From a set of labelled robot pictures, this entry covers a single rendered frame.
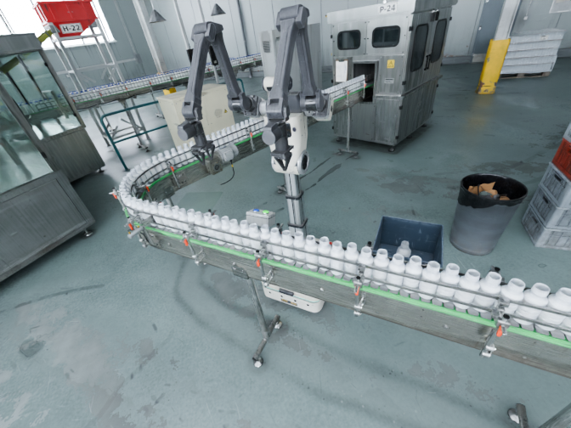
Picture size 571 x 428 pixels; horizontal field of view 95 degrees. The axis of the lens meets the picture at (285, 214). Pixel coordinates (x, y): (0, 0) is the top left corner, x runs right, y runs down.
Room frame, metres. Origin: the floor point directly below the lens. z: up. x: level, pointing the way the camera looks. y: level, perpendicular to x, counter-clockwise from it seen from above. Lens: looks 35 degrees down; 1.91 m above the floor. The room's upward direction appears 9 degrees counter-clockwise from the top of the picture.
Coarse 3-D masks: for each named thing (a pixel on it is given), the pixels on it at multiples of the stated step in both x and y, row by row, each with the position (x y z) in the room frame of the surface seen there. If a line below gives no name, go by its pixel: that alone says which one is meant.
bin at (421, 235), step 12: (384, 216) 1.18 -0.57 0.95; (384, 228) 1.18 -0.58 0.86; (396, 228) 1.15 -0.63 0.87; (408, 228) 1.12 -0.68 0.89; (420, 228) 1.08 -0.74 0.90; (432, 228) 1.05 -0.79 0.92; (384, 240) 1.18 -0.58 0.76; (396, 240) 1.14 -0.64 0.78; (408, 240) 1.11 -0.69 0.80; (420, 240) 1.08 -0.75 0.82; (432, 240) 1.05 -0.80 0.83; (372, 252) 0.93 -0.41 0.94; (420, 252) 1.06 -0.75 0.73; (432, 252) 1.04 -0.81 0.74
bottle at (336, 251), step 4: (336, 240) 0.80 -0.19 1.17; (336, 244) 0.80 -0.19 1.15; (340, 244) 0.79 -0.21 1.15; (332, 248) 0.80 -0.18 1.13; (336, 248) 0.77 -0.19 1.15; (340, 248) 0.77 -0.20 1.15; (332, 252) 0.78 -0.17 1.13; (336, 252) 0.77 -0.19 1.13; (340, 252) 0.77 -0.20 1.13; (332, 256) 0.77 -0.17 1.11; (336, 256) 0.76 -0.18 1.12; (340, 256) 0.76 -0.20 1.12; (332, 260) 0.77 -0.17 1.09; (332, 264) 0.77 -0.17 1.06; (336, 264) 0.76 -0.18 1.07; (340, 264) 0.76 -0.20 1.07; (336, 268) 0.76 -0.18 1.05; (340, 268) 0.76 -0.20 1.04; (332, 272) 0.77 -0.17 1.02; (336, 272) 0.76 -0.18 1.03
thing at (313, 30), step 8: (312, 24) 7.80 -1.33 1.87; (312, 32) 7.79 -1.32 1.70; (312, 40) 7.78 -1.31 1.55; (312, 48) 7.77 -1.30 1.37; (320, 48) 8.00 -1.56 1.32; (312, 56) 7.76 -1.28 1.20; (320, 56) 7.99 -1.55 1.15; (312, 64) 7.75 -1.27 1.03; (320, 64) 7.98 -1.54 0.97; (320, 72) 7.97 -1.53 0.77; (320, 80) 7.96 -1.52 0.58; (320, 88) 7.95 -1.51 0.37
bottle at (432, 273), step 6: (432, 264) 0.62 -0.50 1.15; (438, 264) 0.61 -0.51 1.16; (426, 270) 0.61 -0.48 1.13; (432, 270) 0.59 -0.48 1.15; (438, 270) 0.59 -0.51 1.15; (426, 276) 0.60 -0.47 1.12; (432, 276) 0.59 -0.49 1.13; (438, 276) 0.59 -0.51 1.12; (420, 282) 0.62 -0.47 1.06; (420, 288) 0.61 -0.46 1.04; (426, 288) 0.59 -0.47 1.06; (432, 288) 0.58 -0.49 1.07; (420, 294) 0.60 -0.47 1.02
